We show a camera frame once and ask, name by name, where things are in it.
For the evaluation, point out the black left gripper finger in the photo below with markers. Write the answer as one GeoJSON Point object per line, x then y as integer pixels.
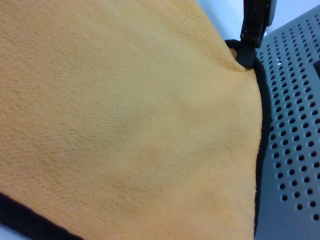
{"type": "Point", "coordinates": [248, 42]}

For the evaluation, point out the yellow grey towel black trim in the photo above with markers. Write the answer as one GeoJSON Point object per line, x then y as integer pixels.
{"type": "Point", "coordinates": [125, 120]}

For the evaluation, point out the grey-green perforated storage box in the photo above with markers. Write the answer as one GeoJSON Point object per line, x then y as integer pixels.
{"type": "Point", "coordinates": [290, 125]}

